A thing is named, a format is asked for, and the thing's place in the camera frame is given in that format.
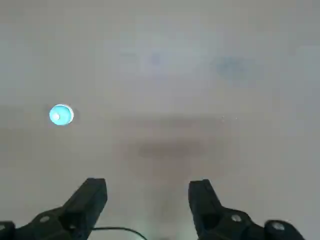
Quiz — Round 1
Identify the blue call bell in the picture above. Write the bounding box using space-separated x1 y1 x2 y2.
48 104 75 127

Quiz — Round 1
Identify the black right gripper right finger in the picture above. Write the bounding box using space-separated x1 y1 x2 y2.
188 178 306 240

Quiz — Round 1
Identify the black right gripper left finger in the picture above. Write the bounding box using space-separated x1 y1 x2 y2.
0 177 108 240

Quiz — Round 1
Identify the thin black cable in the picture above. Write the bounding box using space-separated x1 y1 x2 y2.
91 226 149 240

